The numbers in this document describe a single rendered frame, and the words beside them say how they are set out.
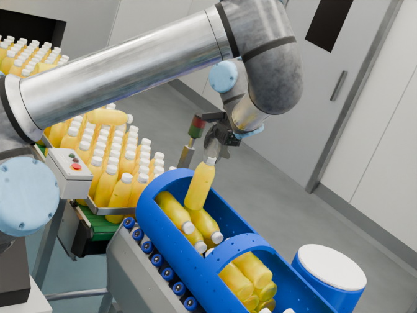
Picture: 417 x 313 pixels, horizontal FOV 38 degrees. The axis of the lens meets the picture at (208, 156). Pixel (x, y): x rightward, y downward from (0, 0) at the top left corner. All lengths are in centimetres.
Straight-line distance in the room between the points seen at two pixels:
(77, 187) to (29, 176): 94
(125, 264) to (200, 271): 45
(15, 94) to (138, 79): 25
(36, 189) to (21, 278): 32
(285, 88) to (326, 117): 450
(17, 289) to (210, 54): 71
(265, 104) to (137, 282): 106
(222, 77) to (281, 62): 59
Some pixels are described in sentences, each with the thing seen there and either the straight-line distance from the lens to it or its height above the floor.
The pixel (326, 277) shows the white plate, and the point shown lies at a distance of 227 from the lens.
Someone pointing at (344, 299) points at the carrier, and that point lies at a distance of 229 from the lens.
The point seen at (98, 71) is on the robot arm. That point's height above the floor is 171.
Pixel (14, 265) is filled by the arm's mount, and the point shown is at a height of 118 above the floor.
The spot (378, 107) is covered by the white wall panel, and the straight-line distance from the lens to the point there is 546.
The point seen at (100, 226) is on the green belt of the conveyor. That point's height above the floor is 90.
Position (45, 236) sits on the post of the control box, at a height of 77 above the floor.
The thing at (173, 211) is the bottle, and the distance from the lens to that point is 204.
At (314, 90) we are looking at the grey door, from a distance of 581.
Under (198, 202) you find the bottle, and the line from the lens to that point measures 205.
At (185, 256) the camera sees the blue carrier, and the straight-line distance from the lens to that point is 188.
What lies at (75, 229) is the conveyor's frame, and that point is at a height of 84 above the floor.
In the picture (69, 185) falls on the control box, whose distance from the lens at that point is 216.
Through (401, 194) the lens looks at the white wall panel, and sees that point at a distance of 534.
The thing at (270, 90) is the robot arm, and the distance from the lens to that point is 121.
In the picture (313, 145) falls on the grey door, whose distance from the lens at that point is 578.
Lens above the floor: 206
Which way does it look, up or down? 21 degrees down
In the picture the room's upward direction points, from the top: 21 degrees clockwise
